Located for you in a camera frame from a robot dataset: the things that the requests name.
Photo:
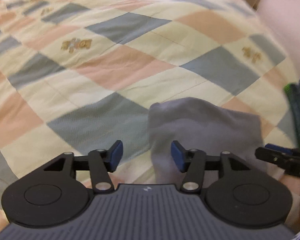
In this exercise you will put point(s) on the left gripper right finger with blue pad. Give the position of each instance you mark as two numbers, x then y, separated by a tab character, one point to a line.
190	162

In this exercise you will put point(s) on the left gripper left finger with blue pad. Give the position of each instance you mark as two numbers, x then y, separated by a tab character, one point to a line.
102	162

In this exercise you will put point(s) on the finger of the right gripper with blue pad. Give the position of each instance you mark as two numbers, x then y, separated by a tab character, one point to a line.
287	159

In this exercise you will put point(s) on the grey garment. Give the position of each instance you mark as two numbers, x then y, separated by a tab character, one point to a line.
199	124

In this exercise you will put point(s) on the green folded garment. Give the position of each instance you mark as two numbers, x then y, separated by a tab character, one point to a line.
288	91

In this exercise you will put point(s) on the checkered patchwork quilt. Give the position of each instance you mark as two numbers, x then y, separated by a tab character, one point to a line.
76	75

